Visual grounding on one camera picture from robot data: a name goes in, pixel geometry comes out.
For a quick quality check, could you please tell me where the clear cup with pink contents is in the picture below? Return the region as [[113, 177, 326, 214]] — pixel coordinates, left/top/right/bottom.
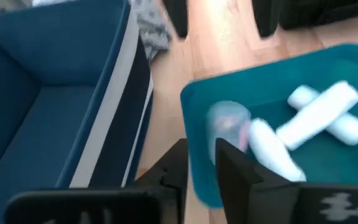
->
[[206, 100, 252, 166]]

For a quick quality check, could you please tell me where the black first aid kit bag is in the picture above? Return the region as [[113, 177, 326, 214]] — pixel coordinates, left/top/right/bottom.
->
[[278, 0, 358, 31]]

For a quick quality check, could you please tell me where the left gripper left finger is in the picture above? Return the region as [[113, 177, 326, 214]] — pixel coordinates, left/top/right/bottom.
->
[[134, 138, 190, 224]]

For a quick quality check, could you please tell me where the grey diamond-patterned cloth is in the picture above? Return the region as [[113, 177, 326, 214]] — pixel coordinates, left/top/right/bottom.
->
[[128, 0, 173, 60]]

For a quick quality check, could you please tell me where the teal plastic bin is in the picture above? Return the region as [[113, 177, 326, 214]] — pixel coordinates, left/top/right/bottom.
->
[[180, 42, 358, 209]]

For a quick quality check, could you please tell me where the navy white striped fabric basket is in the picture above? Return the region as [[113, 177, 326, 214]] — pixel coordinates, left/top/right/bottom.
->
[[0, 0, 154, 224]]

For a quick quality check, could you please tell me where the white gauze roll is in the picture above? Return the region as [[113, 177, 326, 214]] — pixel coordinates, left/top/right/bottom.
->
[[248, 118, 307, 183], [275, 80, 358, 151], [287, 85, 358, 146]]

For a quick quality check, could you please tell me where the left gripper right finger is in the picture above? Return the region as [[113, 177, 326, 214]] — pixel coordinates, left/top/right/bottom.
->
[[214, 138, 301, 224]]

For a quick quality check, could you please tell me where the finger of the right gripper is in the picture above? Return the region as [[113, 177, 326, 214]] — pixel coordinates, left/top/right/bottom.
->
[[252, 0, 282, 39], [162, 0, 189, 39]]

